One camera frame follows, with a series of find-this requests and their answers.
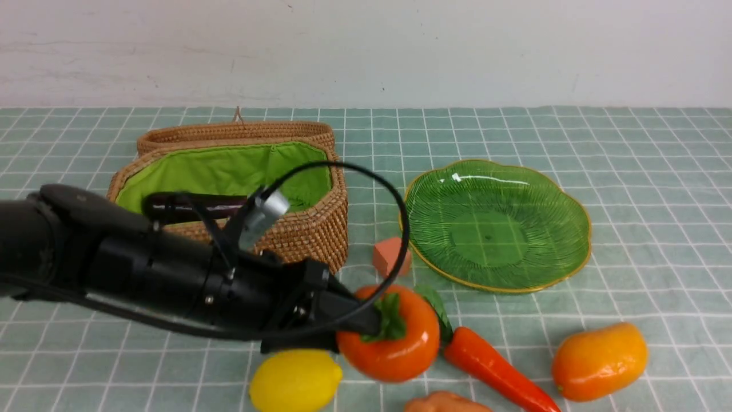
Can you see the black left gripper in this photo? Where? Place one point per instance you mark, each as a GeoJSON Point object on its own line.
{"type": "Point", "coordinates": [285, 306]}

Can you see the yellow lemon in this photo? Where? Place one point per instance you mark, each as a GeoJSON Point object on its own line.
{"type": "Point", "coordinates": [295, 380]}

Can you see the orange persimmon with green top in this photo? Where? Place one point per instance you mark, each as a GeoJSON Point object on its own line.
{"type": "Point", "coordinates": [406, 342]}

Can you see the orange carrot with leaves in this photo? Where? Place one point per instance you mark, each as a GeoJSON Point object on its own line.
{"type": "Point", "coordinates": [466, 350]}

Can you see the dark purple eggplant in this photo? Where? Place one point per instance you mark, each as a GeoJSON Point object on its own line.
{"type": "Point", "coordinates": [170, 207]}

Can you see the orange yellow mango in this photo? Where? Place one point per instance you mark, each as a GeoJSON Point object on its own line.
{"type": "Point", "coordinates": [597, 363]}

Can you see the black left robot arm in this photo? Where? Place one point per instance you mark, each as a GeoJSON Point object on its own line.
{"type": "Point", "coordinates": [65, 244]}

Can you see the salmon pink foam cube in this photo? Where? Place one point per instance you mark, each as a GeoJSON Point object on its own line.
{"type": "Point", "coordinates": [385, 253]}

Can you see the woven wicker basket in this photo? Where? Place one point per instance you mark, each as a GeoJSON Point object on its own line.
{"type": "Point", "coordinates": [316, 224]}

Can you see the tan potato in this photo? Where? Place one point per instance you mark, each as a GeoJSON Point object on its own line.
{"type": "Point", "coordinates": [444, 401]}

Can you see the green glass plate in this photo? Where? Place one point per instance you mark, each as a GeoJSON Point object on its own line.
{"type": "Point", "coordinates": [497, 228]}

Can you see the wicker basket lid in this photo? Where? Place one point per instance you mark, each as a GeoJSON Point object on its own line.
{"type": "Point", "coordinates": [249, 132]}

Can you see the green checkered tablecloth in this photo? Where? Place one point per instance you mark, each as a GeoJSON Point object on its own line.
{"type": "Point", "coordinates": [656, 183]}

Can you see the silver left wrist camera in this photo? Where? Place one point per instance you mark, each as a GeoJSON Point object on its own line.
{"type": "Point", "coordinates": [261, 211]}

